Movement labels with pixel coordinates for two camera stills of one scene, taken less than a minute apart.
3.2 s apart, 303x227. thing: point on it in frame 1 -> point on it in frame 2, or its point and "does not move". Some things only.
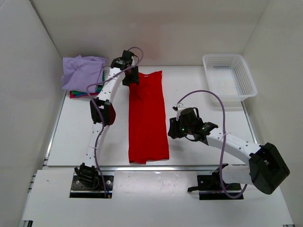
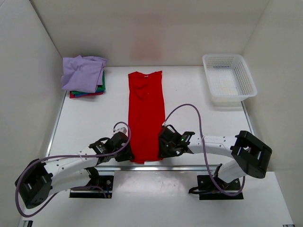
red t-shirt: x=147 y=139 does not move
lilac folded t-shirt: x=79 y=72 does not move
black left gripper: x=135 y=79 -> x=127 y=154
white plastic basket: x=228 y=77 does not move
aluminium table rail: x=137 y=168 does not move
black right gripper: x=173 y=132 -> x=163 y=153
